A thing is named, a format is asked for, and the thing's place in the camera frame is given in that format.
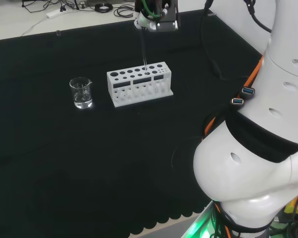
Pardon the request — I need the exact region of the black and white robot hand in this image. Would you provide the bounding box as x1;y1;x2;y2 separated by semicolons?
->
133;0;179;32

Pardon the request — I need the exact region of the clear glass rod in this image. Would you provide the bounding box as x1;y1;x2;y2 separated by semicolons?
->
140;27;149;74

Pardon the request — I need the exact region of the white test tube rack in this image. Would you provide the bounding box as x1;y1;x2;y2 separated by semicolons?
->
106;61;174;109

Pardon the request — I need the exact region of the white power strip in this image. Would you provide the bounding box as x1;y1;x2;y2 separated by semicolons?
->
46;9;65;18

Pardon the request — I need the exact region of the clear glass beaker with water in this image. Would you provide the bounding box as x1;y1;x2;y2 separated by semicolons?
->
69;76;94;110

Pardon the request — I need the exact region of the black bench cloth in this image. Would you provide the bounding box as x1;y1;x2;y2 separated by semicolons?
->
0;8;265;238

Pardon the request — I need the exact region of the metal base with green light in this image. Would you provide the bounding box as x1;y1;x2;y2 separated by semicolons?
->
182;200;222;238

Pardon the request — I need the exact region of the yellow stop button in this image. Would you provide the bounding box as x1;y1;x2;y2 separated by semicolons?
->
284;189;298;224

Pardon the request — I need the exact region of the coiled black cable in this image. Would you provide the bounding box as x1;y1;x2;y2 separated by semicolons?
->
114;6;135;18
94;2;114;13

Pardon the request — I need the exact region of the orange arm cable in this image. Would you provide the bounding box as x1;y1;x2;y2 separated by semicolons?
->
205;56;264;134

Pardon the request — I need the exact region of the pale power cord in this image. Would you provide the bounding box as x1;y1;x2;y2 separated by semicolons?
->
21;16;49;36

